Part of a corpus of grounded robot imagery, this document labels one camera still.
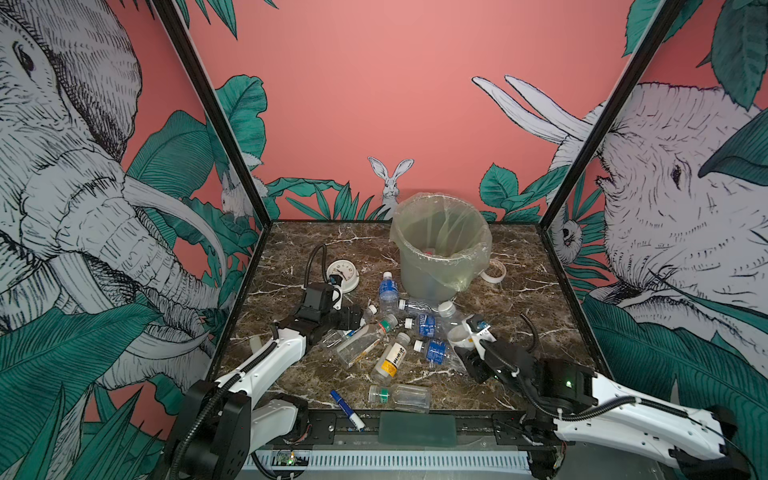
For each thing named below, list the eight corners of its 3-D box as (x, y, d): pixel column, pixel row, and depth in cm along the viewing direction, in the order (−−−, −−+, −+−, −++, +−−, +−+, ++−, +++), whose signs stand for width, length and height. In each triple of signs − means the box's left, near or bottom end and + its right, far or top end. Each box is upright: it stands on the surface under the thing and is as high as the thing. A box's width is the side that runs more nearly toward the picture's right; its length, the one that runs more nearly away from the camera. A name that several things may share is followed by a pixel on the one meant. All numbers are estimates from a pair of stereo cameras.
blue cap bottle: (379, 315, 95) (378, 308, 92) (380, 277, 105) (380, 269, 101) (398, 315, 96) (398, 308, 92) (397, 277, 105) (398, 269, 101)
